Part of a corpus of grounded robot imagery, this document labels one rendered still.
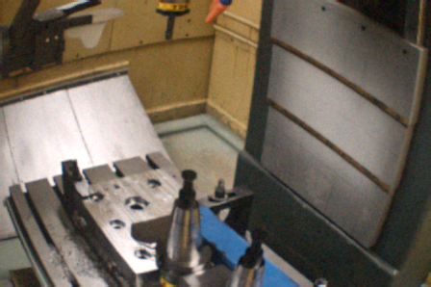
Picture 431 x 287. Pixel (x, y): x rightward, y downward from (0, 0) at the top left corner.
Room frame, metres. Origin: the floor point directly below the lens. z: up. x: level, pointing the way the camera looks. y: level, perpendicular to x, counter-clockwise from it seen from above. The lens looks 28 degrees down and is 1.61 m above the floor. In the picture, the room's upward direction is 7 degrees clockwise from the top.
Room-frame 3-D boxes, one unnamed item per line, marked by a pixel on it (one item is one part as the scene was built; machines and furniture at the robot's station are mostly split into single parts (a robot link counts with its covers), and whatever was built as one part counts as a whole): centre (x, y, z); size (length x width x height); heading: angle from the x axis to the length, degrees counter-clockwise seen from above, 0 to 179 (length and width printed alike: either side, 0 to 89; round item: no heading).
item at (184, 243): (0.47, 0.02, 1.26); 0.04 x 0.04 x 0.07
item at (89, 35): (0.67, 0.19, 1.41); 0.09 x 0.03 x 0.06; 103
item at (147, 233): (0.51, 0.05, 1.21); 0.07 x 0.05 x 0.01; 128
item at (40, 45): (0.65, 0.30, 1.40); 0.12 x 0.08 x 0.09; 128
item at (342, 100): (1.08, -0.26, 1.16); 0.48 x 0.05 x 0.51; 38
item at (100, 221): (0.84, 0.11, 0.97); 0.29 x 0.23 x 0.05; 38
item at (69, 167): (0.91, 0.29, 0.97); 0.13 x 0.03 x 0.15; 38
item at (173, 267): (0.47, 0.02, 1.21); 0.06 x 0.06 x 0.03
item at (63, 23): (0.65, 0.23, 1.43); 0.09 x 0.05 x 0.02; 103
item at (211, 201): (0.92, -0.02, 0.97); 0.13 x 0.03 x 0.15; 128
